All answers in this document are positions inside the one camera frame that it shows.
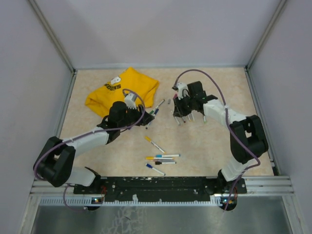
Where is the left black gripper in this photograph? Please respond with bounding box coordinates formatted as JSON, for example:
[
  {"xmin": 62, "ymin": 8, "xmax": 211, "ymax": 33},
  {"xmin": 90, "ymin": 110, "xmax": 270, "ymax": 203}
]
[{"xmin": 118, "ymin": 103, "xmax": 155, "ymax": 129}]

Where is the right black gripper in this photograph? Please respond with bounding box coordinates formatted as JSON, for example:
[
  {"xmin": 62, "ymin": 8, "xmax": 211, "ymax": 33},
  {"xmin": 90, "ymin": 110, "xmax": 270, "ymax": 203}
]
[{"xmin": 173, "ymin": 94, "xmax": 195, "ymax": 117}]

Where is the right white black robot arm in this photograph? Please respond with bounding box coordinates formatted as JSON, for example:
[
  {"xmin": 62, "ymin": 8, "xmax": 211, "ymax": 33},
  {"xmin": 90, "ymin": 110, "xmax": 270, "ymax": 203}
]
[{"xmin": 173, "ymin": 81, "xmax": 269, "ymax": 195}]

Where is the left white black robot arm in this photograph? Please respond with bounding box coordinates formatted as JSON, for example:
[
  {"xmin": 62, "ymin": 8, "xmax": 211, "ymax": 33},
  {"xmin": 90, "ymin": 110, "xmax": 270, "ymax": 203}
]
[{"xmin": 33, "ymin": 101, "xmax": 155, "ymax": 194}]

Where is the navy cap rainbow marker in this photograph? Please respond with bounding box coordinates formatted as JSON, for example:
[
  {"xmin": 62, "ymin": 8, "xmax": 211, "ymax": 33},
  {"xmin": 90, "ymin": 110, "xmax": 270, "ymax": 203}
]
[{"xmin": 145, "ymin": 108, "xmax": 159, "ymax": 130}]

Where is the yellow printed t-shirt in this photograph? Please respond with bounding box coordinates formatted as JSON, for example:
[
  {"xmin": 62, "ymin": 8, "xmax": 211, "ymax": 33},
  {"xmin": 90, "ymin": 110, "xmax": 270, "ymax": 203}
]
[{"xmin": 85, "ymin": 67, "xmax": 159, "ymax": 117}]

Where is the yellow cap silver marker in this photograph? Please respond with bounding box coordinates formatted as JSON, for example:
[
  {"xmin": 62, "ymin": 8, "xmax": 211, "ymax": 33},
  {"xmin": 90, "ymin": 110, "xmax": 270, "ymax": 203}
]
[{"xmin": 145, "ymin": 157, "xmax": 174, "ymax": 161}]

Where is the black cap marker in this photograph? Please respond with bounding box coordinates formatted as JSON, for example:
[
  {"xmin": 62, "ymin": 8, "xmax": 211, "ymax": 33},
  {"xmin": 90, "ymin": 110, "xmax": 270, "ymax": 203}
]
[{"xmin": 155, "ymin": 161, "xmax": 176, "ymax": 165}]

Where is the blue cap whiteboard marker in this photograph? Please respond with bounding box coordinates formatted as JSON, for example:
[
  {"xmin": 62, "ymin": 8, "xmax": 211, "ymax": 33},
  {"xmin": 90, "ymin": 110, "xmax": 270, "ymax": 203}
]
[{"xmin": 145, "ymin": 163, "xmax": 166, "ymax": 176}]

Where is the cyan cap marker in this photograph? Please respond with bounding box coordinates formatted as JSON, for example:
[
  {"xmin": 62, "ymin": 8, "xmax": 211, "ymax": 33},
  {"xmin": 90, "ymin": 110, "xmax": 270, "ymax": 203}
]
[{"xmin": 155, "ymin": 154, "xmax": 181, "ymax": 158}]

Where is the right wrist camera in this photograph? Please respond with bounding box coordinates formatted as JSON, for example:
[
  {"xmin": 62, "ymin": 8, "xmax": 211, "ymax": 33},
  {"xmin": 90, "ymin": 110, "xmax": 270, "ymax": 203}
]
[{"xmin": 173, "ymin": 82, "xmax": 189, "ymax": 100}]

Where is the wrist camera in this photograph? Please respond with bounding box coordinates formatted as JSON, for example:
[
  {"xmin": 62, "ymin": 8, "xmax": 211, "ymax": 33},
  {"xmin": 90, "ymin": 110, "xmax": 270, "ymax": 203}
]
[
  {"xmin": 124, "ymin": 93, "xmax": 137, "ymax": 109},
  {"xmin": 173, "ymin": 82, "xmax": 189, "ymax": 100}
]

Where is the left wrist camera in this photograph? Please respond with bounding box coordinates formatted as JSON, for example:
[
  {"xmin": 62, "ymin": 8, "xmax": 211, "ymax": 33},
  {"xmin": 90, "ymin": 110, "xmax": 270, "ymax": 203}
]
[{"xmin": 124, "ymin": 93, "xmax": 137, "ymax": 109}]

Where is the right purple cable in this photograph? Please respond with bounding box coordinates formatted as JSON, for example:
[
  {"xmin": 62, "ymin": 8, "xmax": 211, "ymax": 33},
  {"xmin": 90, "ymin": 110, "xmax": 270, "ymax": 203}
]
[{"xmin": 175, "ymin": 69, "xmax": 261, "ymax": 212}]

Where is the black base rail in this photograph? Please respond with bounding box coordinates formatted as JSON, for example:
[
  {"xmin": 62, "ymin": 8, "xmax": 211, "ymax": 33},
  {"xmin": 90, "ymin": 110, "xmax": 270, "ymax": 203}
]
[{"xmin": 74, "ymin": 176, "xmax": 247, "ymax": 210}]

